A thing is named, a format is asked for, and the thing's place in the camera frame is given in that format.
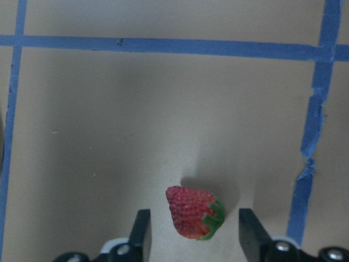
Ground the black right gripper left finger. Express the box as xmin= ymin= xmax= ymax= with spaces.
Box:
xmin=109 ymin=209 xmax=152 ymax=262

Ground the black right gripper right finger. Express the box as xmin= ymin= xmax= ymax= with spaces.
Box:
xmin=238 ymin=208 xmax=273 ymax=262

